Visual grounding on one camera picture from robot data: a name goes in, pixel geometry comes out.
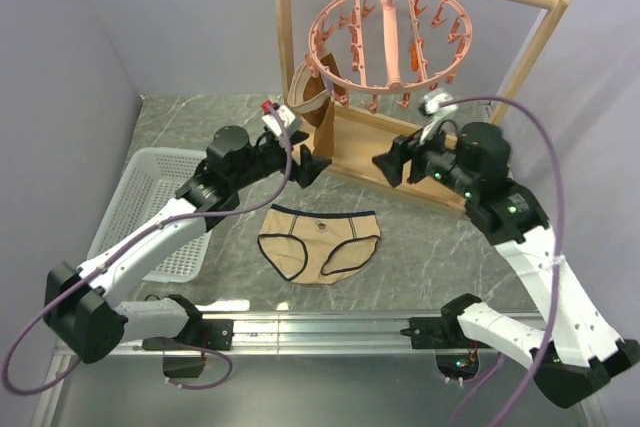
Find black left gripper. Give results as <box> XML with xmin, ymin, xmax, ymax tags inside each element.
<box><xmin>231</xmin><ymin>129</ymin><xmax>332</xmax><ymax>191</ymax></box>

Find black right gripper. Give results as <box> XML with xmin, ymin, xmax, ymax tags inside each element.
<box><xmin>371</xmin><ymin>116</ymin><xmax>479</xmax><ymax>198</ymax></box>

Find beige underwear navy trim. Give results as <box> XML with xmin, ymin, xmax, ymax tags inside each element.
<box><xmin>257</xmin><ymin>204</ymin><xmax>381</xmax><ymax>285</ymax></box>

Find pink round clip hanger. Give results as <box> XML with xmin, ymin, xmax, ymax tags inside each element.
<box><xmin>305</xmin><ymin>0</ymin><xmax>473</xmax><ymax>114</ymax></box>

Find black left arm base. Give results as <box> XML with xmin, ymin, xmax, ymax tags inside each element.
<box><xmin>142</xmin><ymin>318</ymin><xmax>234</xmax><ymax>351</ymax></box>

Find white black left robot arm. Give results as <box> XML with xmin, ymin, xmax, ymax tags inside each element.
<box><xmin>44</xmin><ymin>126</ymin><xmax>331</xmax><ymax>364</ymax></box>

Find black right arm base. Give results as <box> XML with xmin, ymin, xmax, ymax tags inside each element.
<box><xmin>406</xmin><ymin>316</ymin><xmax>469</xmax><ymax>350</ymax></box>

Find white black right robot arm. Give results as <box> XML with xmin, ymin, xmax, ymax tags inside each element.
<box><xmin>372</xmin><ymin>122</ymin><xmax>639</xmax><ymax>408</ymax></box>

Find wooden hanger rack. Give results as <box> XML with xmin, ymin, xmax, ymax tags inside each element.
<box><xmin>275</xmin><ymin>0</ymin><xmax>572</xmax><ymax>216</ymax></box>

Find brown underwear on hanger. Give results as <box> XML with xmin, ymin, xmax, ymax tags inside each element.
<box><xmin>286</xmin><ymin>61</ymin><xmax>335</xmax><ymax>157</ymax></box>

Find white plastic basket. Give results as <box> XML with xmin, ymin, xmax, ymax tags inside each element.
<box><xmin>87</xmin><ymin>147</ymin><xmax>211</xmax><ymax>283</ymax></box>

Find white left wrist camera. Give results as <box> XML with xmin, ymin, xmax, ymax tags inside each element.
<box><xmin>261</xmin><ymin>100</ymin><xmax>302</xmax><ymax>139</ymax></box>

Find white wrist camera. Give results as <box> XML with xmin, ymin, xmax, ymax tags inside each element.
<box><xmin>261</xmin><ymin>100</ymin><xmax>302</xmax><ymax>139</ymax></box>
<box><xmin>418</xmin><ymin>88</ymin><xmax>458</xmax><ymax>144</ymax></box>

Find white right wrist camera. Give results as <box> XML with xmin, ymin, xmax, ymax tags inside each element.
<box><xmin>418</xmin><ymin>88</ymin><xmax>458</xmax><ymax>144</ymax></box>

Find aluminium mounting rail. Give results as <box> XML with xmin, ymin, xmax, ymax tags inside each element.
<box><xmin>52</xmin><ymin>310</ymin><xmax>585</xmax><ymax>359</ymax></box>

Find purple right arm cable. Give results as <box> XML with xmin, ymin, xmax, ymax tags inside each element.
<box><xmin>434</xmin><ymin>95</ymin><xmax>569</xmax><ymax>427</ymax></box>

